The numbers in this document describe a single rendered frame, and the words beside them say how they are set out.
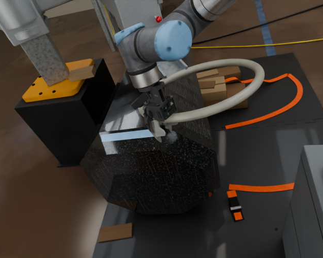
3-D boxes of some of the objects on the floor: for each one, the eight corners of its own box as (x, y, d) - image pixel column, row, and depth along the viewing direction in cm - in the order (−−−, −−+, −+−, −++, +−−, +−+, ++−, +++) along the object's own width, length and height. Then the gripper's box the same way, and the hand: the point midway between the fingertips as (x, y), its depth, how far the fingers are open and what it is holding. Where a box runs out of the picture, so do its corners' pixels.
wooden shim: (98, 242, 173) (97, 241, 172) (100, 228, 181) (99, 228, 180) (132, 237, 170) (131, 236, 169) (132, 223, 177) (132, 222, 176)
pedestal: (57, 167, 240) (7, 111, 190) (80, 121, 286) (45, 66, 236) (119, 164, 224) (82, 101, 174) (133, 115, 270) (107, 55, 220)
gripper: (146, 92, 69) (168, 151, 79) (172, 74, 75) (189, 130, 86) (127, 91, 75) (150, 146, 85) (153, 74, 81) (171, 127, 92)
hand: (163, 134), depth 87 cm, fingers closed on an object, 5 cm apart
